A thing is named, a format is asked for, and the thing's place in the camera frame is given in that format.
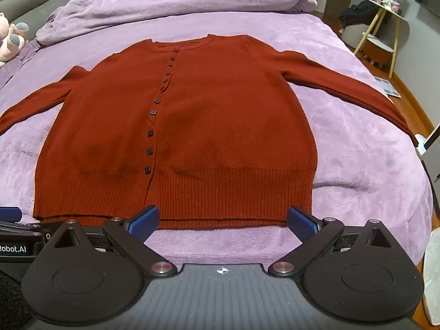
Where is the pink plush toy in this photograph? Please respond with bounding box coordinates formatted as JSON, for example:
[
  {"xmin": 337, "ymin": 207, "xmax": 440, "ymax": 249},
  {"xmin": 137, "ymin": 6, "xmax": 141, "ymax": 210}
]
[{"xmin": 0, "ymin": 12, "xmax": 30, "ymax": 67}]

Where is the purple bed blanket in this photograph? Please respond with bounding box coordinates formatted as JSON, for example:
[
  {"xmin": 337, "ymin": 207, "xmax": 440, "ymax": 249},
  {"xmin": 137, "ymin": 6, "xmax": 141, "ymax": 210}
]
[{"xmin": 0, "ymin": 10, "xmax": 434, "ymax": 272}]

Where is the bathroom scale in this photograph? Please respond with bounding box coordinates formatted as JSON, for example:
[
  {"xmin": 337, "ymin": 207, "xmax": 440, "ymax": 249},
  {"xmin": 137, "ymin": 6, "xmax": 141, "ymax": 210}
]
[{"xmin": 373, "ymin": 76, "xmax": 402, "ymax": 98}]

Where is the purple duvet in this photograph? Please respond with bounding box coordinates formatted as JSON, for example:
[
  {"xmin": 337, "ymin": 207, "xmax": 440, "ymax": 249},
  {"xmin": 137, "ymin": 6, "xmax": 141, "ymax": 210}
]
[{"xmin": 36, "ymin": 0, "xmax": 317, "ymax": 46}]

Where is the dark clothes pile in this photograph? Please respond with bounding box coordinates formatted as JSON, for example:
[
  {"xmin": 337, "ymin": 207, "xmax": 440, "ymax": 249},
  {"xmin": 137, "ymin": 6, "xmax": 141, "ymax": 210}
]
[{"xmin": 339, "ymin": 0, "xmax": 379, "ymax": 28}]

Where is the side table with yellow legs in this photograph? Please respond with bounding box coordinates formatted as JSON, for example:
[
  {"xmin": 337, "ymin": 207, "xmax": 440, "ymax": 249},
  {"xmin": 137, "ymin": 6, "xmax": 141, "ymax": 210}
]
[{"xmin": 354, "ymin": 0, "xmax": 404, "ymax": 78}]

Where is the white plastic object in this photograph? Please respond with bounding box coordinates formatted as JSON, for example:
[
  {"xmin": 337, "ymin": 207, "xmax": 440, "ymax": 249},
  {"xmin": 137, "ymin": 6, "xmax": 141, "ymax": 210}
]
[{"xmin": 414, "ymin": 133, "xmax": 434, "ymax": 160}]

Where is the pale grey object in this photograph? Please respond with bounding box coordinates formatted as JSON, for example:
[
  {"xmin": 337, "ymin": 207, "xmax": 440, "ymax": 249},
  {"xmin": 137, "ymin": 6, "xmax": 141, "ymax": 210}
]
[{"xmin": 421, "ymin": 227, "xmax": 440, "ymax": 327}]

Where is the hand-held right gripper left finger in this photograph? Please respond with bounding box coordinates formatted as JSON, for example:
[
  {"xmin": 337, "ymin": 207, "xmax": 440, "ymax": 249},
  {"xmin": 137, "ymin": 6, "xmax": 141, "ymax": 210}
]
[{"xmin": 51, "ymin": 205, "xmax": 177, "ymax": 278}]

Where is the red knit cardigan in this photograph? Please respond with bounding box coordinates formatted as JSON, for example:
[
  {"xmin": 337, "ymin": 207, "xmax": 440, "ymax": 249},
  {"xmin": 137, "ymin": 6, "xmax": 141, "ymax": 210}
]
[{"xmin": 0, "ymin": 34, "xmax": 418, "ymax": 231}]

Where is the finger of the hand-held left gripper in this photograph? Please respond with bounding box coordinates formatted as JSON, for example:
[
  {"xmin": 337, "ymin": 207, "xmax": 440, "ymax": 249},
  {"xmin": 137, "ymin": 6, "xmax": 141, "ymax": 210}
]
[{"xmin": 0, "ymin": 207, "xmax": 43, "ymax": 236}]

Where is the brown footstool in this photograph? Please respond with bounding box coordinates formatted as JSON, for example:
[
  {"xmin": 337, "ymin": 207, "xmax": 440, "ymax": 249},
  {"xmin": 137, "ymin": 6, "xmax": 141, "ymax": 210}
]
[{"xmin": 362, "ymin": 34, "xmax": 394, "ymax": 67}]

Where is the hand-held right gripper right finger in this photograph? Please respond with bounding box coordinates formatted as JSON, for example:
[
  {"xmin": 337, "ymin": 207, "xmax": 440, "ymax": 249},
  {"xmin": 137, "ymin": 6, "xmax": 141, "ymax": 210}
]
[{"xmin": 268, "ymin": 205, "xmax": 396, "ymax": 277}]

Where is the grey upholstered headboard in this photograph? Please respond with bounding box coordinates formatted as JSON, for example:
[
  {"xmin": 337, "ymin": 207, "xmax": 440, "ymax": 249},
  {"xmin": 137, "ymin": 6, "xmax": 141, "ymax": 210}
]
[{"xmin": 0, "ymin": 0, "xmax": 66, "ymax": 42}]

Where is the white round bin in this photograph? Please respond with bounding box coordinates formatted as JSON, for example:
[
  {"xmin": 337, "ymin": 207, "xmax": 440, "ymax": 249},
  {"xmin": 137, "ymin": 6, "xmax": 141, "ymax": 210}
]
[{"xmin": 344, "ymin": 24, "xmax": 370, "ymax": 49}]

